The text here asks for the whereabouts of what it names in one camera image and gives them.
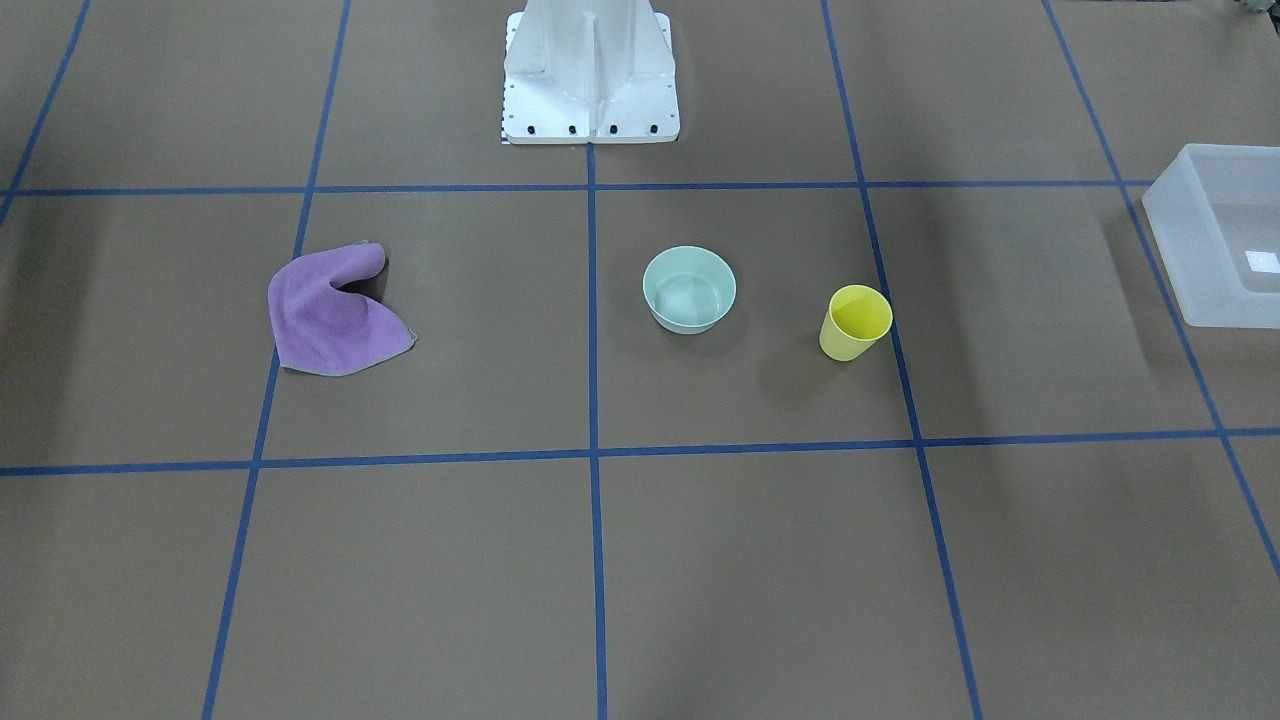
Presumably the mint green bowl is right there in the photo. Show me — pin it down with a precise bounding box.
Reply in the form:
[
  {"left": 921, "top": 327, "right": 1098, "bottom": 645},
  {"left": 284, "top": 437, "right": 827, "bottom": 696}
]
[{"left": 643, "top": 245, "right": 739, "bottom": 334}]

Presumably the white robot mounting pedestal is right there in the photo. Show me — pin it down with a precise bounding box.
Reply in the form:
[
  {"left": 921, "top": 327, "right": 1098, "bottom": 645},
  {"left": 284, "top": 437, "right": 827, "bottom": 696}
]
[{"left": 500, "top": 1, "right": 681, "bottom": 145}]

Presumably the yellow plastic cup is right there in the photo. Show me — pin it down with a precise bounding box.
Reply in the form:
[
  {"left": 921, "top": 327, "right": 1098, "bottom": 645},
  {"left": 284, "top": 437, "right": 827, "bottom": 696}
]
[{"left": 819, "top": 284, "right": 893, "bottom": 363}]

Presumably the purple cloth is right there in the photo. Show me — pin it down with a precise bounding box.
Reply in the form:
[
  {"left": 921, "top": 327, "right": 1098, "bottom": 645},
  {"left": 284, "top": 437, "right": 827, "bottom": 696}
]
[{"left": 266, "top": 243, "right": 417, "bottom": 377}]

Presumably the translucent plastic storage box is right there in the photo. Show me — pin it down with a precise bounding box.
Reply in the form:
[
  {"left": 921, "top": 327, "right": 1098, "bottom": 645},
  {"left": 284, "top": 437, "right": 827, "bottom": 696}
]
[{"left": 1140, "top": 143, "right": 1279, "bottom": 331}]

